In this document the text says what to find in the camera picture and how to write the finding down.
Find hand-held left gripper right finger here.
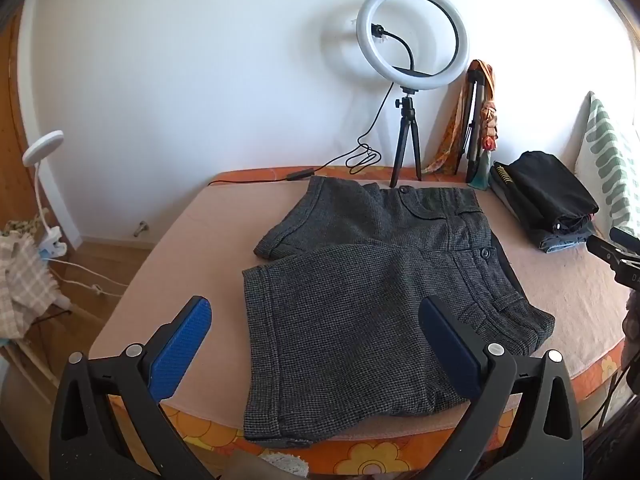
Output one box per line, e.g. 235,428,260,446
417,295,585,480

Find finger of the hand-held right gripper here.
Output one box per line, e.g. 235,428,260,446
586,235,640,290
609,227,640,249

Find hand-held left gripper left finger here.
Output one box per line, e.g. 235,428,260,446
48,296,213,480

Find grey houndstooth pants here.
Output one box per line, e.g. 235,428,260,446
241,175,557,448

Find folded blue jeans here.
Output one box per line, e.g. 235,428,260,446
530,220,598,253

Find white green patterned pillow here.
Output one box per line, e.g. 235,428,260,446
574,91,640,241

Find pink bed sheet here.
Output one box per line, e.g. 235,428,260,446
87,165,632,443

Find black folded garment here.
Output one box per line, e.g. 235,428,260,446
505,151,600,233

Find light wooden rack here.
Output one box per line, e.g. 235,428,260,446
0,304,103,396

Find dark garment with yellow print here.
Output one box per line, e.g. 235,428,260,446
489,161,543,228

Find beige checked cloth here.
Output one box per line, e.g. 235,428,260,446
0,217,68,341

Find orange patterned scarf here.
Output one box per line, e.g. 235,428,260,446
422,59,501,191

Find folded grey tripod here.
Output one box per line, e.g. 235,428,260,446
465,71,486,183

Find black mini tripod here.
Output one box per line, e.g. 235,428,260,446
389,87,423,188

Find white clip lamp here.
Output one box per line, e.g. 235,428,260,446
21,131,68,263

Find wooden door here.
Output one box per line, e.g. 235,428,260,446
0,15,37,226

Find black gooseneck phone holder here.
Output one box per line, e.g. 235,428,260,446
371,22,436,79

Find white lamp cable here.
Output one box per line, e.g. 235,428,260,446
49,256,132,302

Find black ring light cable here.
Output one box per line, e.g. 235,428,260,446
209,82,393,187

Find white ring light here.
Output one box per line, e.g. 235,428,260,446
356,0,470,92

